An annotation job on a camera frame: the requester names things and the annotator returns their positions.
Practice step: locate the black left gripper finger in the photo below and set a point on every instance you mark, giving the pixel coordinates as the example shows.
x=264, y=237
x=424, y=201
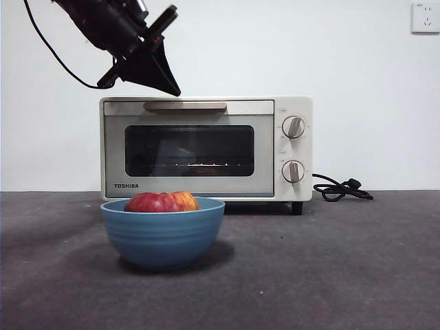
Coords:
x=144, y=70
x=166, y=65

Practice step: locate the red yellow apple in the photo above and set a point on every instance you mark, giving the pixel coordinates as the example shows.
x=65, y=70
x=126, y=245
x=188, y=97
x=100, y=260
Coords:
x=158, y=203

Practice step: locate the blue ribbed bowl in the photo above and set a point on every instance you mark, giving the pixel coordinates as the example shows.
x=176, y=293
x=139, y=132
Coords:
x=163, y=239

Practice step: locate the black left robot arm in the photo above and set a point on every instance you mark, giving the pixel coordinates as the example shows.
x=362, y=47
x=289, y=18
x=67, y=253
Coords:
x=103, y=24

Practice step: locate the metal oven rack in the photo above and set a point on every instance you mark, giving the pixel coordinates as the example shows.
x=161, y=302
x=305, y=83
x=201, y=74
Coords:
x=206, y=164

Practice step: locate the beige oven knob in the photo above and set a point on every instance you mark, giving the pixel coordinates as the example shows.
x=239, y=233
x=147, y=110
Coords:
x=293, y=171
x=293, y=127

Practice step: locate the cream Toshiba toaster oven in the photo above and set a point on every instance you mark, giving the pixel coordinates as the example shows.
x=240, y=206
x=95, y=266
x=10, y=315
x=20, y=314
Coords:
x=294, y=150

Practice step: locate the white wall socket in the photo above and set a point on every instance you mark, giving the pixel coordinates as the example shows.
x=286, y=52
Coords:
x=426, y=19

